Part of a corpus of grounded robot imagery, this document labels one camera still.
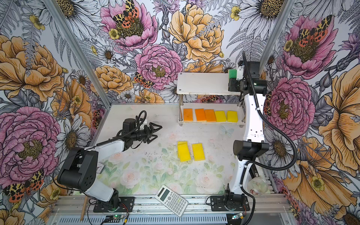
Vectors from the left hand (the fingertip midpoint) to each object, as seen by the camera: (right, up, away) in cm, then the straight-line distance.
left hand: (160, 134), depth 88 cm
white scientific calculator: (+10, -33, -13) cm, 37 cm away
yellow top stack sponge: (+14, -12, +5) cm, 19 cm away
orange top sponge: (+34, +12, +17) cm, 40 cm away
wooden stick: (-36, -36, -15) cm, 53 cm away
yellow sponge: (+42, +11, +17) cm, 46 cm away
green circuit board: (-18, -39, -17) cm, 46 cm away
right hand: (+42, +28, -9) cm, 51 cm away
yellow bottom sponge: (+24, -12, +6) cm, 28 cm away
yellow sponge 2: (+49, +11, +15) cm, 53 cm away
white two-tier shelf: (+28, +25, -8) cm, 39 cm away
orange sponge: (+18, +12, +17) cm, 28 cm away
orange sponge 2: (+27, +12, +17) cm, 34 cm away
